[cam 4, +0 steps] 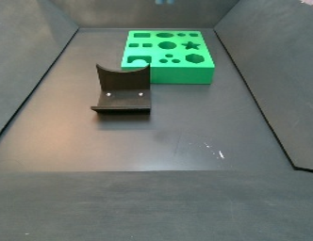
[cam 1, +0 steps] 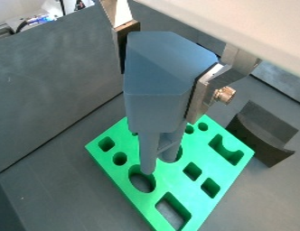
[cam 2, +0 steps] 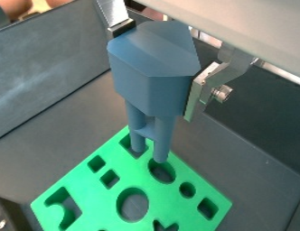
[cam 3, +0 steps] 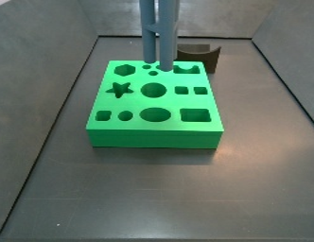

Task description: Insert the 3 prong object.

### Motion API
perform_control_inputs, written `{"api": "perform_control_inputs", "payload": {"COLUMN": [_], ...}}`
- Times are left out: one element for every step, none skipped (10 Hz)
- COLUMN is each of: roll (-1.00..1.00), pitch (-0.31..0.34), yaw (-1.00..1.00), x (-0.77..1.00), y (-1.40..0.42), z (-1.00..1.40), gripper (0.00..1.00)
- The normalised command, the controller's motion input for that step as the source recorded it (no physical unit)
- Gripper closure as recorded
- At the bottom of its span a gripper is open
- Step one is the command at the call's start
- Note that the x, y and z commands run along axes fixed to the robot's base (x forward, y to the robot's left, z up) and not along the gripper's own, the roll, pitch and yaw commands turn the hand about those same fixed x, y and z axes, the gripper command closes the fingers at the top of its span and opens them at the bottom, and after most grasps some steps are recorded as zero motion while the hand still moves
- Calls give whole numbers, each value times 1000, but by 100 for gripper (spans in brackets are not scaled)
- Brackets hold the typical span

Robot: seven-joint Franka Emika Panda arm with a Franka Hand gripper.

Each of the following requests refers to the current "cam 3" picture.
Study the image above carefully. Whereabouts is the blue-grey three prong peg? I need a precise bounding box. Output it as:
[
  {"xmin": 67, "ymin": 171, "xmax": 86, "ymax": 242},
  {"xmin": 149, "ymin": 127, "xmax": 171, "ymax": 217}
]
[{"xmin": 139, "ymin": 0, "xmax": 180, "ymax": 71}]

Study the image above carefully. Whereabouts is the green shape-sorter block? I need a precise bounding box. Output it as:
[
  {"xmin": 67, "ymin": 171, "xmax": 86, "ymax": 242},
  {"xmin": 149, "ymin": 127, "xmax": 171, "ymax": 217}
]
[{"xmin": 86, "ymin": 60, "xmax": 224, "ymax": 148}]

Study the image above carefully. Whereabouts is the dark curved arch block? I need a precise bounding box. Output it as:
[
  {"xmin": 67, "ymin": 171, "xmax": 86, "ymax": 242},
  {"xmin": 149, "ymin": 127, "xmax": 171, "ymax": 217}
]
[{"xmin": 177, "ymin": 43, "xmax": 221, "ymax": 74}]

